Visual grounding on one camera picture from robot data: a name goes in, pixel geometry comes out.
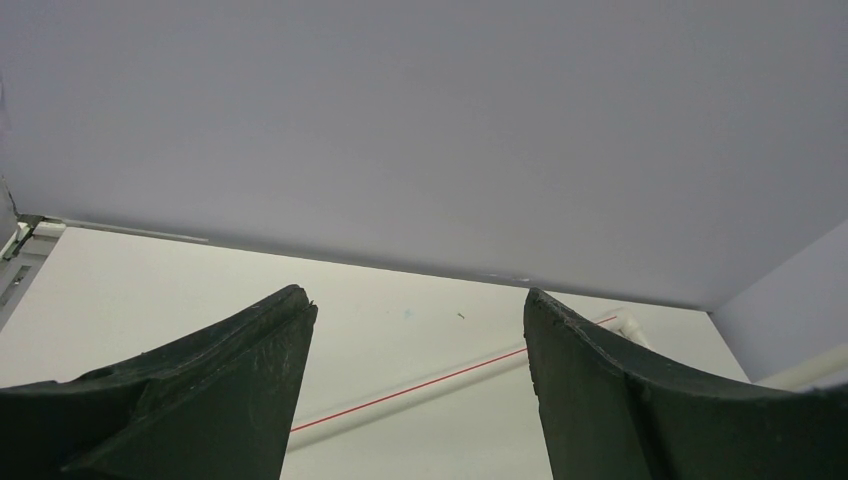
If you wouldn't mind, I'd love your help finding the white PVC pipe frame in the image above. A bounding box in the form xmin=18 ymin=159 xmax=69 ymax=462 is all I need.
xmin=286 ymin=343 xmax=847 ymax=453

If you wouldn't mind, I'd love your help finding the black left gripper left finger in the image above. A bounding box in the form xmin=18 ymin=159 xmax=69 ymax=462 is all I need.
xmin=1 ymin=285 xmax=318 ymax=479

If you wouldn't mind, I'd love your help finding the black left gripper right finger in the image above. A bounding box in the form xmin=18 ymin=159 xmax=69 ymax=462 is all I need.
xmin=523 ymin=288 xmax=847 ymax=479

